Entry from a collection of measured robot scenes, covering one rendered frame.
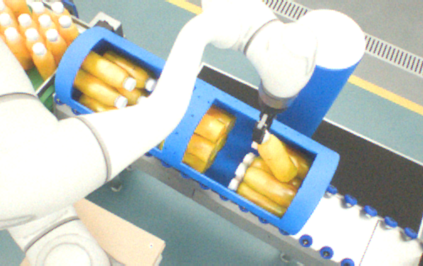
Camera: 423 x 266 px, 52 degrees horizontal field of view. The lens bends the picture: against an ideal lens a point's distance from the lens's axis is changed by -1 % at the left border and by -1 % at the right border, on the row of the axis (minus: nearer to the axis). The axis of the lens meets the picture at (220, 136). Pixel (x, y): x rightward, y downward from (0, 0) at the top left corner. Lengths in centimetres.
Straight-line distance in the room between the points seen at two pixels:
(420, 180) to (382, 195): 25
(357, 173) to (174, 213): 103
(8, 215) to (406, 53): 299
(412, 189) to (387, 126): 48
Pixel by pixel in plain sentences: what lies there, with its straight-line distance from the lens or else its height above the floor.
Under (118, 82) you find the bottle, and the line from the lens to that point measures 142.
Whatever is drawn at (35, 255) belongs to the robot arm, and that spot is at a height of 129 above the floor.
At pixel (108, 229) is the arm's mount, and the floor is 107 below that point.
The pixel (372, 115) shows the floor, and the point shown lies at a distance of 292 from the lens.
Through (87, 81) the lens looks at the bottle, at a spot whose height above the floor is 113.
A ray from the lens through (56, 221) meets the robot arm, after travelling 114.
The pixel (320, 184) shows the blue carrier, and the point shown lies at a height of 123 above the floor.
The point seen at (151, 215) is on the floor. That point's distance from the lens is 244.
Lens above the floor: 236
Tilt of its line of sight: 65 degrees down
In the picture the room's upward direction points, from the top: 11 degrees clockwise
